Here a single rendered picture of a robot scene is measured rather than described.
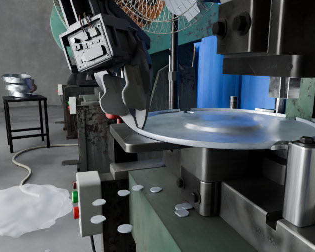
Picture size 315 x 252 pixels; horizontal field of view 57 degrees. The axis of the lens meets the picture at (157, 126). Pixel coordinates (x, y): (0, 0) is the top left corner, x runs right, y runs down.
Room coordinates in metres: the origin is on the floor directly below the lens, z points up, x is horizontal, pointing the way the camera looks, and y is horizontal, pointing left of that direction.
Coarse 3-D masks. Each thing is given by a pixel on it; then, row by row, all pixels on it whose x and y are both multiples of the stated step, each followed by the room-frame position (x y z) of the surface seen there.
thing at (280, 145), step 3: (279, 141) 0.33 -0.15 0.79; (282, 141) 0.33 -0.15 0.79; (285, 141) 0.33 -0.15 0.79; (288, 141) 0.33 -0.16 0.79; (273, 144) 0.32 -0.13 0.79; (276, 144) 0.32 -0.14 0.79; (279, 144) 0.32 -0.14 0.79; (282, 144) 0.32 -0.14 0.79; (285, 144) 0.32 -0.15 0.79; (273, 147) 0.32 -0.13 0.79; (276, 147) 0.32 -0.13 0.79; (279, 147) 0.32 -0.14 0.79; (282, 147) 0.32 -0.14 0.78; (285, 147) 0.32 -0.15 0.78
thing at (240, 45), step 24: (240, 0) 0.45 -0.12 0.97; (264, 0) 0.43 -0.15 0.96; (288, 0) 0.41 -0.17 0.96; (312, 0) 0.43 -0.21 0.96; (216, 24) 0.49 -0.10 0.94; (240, 24) 0.43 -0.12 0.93; (264, 24) 0.43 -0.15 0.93; (288, 24) 0.41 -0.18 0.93; (312, 24) 0.43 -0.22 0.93; (240, 48) 0.45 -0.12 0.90; (264, 48) 0.43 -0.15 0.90; (288, 48) 0.41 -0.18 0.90; (312, 48) 0.43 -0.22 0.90
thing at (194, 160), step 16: (112, 128) 0.45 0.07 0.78; (128, 128) 0.44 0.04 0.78; (128, 144) 0.35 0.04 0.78; (144, 144) 0.35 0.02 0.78; (160, 144) 0.36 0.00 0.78; (176, 144) 0.37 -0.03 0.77; (192, 160) 0.44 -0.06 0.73; (208, 160) 0.41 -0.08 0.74; (224, 160) 0.41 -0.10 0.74; (240, 160) 0.42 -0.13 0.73; (192, 176) 0.44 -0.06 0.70; (208, 176) 0.41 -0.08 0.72; (224, 176) 0.41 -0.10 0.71; (240, 176) 0.42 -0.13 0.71; (192, 192) 0.42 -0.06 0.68; (208, 192) 0.41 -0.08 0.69; (208, 208) 0.41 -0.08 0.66
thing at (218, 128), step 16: (160, 112) 0.57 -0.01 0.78; (176, 112) 0.59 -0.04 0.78; (192, 112) 0.60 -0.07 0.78; (208, 112) 0.59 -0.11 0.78; (224, 112) 0.59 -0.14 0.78; (240, 112) 0.59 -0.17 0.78; (256, 112) 0.58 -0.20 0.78; (272, 112) 0.55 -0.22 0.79; (160, 128) 0.43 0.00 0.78; (176, 128) 0.43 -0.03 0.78; (192, 128) 0.43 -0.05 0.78; (208, 128) 0.42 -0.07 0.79; (224, 128) 0.41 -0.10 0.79; (240, 128) 0.41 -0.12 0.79; (256, 128) 0.42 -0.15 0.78; (272, 128) 0.43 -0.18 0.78; (288, 128) 0.43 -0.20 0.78; (304, 128) 0.43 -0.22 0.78; (192, 144) 0.34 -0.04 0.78; (208, 144) 0.33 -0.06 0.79; (224, 144) 0.33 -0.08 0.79; (240, 144) 0.32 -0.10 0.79; (256, 144) 0.32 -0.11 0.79; (272, 144) 0.33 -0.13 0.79
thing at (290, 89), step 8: (272, 80) 0.51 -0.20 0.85; (280, 80) 0.49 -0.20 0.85; (288, 80) 0.48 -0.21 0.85; (296, 80) 0.48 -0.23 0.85; (272, 88) 0.50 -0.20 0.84; (280, 88) 0.49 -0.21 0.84; (288, 88) 0.48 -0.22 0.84; (296, 88) 0.48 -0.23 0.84; (272, 96) 0.50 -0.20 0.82; (280, 96) 0.49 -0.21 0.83; (288, 96) 0.48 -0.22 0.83; (296, 96) 0.49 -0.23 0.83
